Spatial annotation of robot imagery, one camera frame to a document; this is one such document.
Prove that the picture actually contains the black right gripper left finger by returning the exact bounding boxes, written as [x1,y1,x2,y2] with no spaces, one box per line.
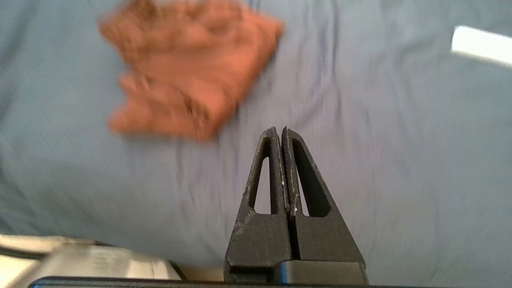
[224,127,292,282]

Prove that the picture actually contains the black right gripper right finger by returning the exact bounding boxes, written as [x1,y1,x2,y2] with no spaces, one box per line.
[282,127,365,264]

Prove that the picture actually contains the rust brown shorts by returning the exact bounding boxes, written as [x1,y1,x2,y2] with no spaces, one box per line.
[98,0,285,141]

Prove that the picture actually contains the white grey robot base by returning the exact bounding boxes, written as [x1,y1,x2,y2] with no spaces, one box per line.
[0,234,224,280]

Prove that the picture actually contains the blue bed sheet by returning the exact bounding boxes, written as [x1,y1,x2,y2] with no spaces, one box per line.
[0,0,512,286]

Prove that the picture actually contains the white flat rectangular object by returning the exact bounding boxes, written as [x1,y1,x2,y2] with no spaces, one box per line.
[451,26,512,66]

